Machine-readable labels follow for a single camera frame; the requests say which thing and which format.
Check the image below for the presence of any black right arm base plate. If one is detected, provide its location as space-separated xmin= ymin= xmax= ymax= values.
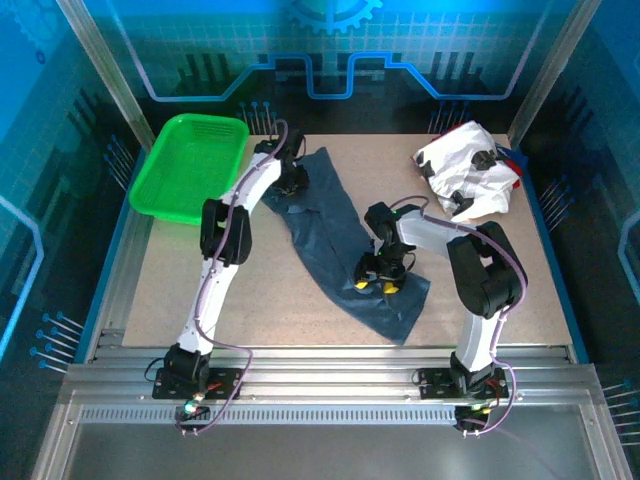
xmin=417 ymin=367 xmax=510 ymax=401

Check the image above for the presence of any green plastic basket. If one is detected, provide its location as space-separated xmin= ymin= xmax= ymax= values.
xmin=128 ymin=112 xmax=251 ymax=227

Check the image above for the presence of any blue table edge strip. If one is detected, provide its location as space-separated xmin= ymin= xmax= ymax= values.
xmin=514 ymin=146 xmax=592 ymax=365

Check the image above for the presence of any red t-shirt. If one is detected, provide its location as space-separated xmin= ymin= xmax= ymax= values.
xmin=410 ymin=127 xmax=525 ymax=191

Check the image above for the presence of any small board with yellow light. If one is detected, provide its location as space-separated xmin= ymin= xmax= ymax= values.
xmin=454 ymin=402 xmax=494 ymax=440

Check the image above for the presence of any aluminium rail frame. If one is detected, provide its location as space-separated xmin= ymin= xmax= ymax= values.
xmin=29 ymin=344 xmax=634 ymax=480

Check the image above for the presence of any white t-shirt with black print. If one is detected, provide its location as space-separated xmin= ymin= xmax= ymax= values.
xmin=412 ymin=121 xmax=516 ymax=224

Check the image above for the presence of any dark blue t-shirt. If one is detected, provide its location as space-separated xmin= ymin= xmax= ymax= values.
xmin=260 ymin=146 xmax=432 ymax=346

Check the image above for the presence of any small board with green light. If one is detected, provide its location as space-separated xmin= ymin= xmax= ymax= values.
xmin=174 ymin=398 xmax=211 ymax=436

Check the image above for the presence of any aluminium corner post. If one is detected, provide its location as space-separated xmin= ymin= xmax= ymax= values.
xmin=55 ymin=0 xmax=157 ymax=151
xmin=505 ymin=0 xmax=604 ymax=149

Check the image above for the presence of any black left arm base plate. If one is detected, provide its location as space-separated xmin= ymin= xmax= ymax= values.
xmin=151 ymin=367 xmax=245 ymax=401

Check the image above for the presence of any slotted grey cable duct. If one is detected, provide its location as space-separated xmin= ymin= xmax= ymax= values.
xmin=79 ymin=405 xmax=459 ymax=426

